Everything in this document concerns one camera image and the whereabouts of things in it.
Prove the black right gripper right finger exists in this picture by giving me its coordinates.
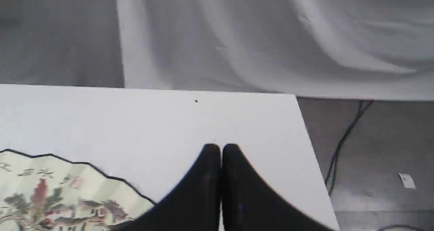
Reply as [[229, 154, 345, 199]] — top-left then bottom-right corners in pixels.
[[221, 143, 336, 231]]

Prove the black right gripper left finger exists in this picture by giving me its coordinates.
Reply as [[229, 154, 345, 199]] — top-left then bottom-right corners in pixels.
[[110, 143, 221, 231]]

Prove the painted paper folding fan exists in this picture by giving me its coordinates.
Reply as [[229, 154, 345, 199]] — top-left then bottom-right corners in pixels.
[[0, 149, 155, 231]]

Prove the white tag on floor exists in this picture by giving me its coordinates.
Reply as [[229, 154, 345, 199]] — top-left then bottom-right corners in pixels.
[[398, 173, 416, 189]]

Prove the grey backdrop curtain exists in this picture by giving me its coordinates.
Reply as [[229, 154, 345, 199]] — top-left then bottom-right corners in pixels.
[[1, 0, 434, 101]]

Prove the black floor cable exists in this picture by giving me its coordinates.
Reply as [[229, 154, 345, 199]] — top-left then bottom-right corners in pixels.
[[324, 100, 373, 196]]

